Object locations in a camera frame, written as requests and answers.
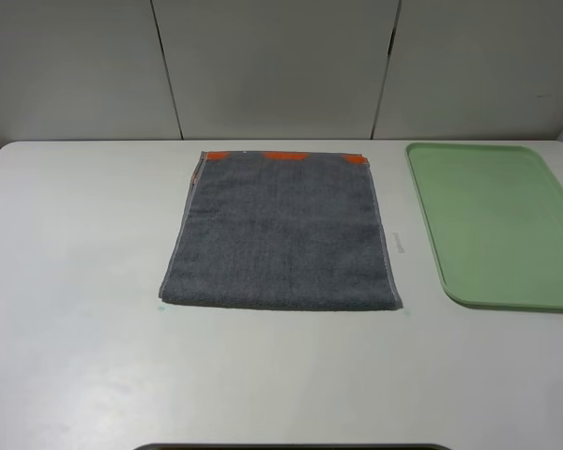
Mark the clear tape strip on table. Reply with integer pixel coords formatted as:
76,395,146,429
392,232,405,254

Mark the grey towel with orange patches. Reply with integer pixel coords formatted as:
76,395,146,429
159,151,403,312

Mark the light green plastic tray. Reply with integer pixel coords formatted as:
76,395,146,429
406,142,563,312

